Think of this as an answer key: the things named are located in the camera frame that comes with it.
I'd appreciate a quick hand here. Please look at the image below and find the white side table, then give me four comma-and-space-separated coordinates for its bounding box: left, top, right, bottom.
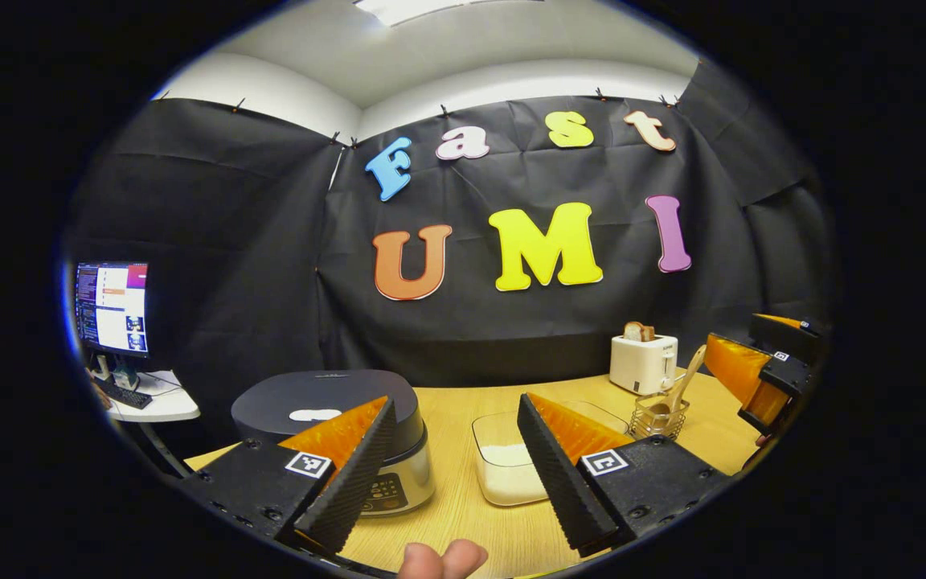
101, 370, 201, 425

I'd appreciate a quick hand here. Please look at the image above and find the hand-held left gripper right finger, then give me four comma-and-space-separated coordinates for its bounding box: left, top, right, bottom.
517, 392, 733, 557

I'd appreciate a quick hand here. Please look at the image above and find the computer monitor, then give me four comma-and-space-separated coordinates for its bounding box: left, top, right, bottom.
73, 261, 150, 359

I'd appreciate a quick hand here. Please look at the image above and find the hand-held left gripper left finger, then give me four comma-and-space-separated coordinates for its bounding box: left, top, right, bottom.
178, 396, 399, 556

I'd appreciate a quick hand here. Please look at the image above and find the white toaster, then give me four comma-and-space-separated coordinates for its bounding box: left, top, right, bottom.
609, 334, 679, 396

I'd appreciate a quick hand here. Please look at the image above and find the clear container of rice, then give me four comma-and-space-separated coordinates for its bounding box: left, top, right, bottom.
471, 400, 631, 507

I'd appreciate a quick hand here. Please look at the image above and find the black keyboard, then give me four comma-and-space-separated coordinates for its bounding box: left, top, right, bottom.
97, 380, 154, 411

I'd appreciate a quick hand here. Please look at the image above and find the black and silver rice cooker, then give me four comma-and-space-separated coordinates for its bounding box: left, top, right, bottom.
230, 368, 436, 517

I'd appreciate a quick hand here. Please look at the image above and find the wooden spoon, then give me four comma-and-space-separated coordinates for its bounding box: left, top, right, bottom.
644, 344, 707, 419

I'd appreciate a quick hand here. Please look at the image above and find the ceiling light panel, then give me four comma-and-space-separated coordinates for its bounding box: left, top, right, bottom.
353, 0, 544, 27

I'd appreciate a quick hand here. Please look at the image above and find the black backdrop cloth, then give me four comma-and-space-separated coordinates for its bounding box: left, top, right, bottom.
61, 56, 842, 439

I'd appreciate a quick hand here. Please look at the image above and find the clear wire chopstick holder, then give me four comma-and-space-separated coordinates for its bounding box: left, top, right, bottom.
629, 392, 690, 441

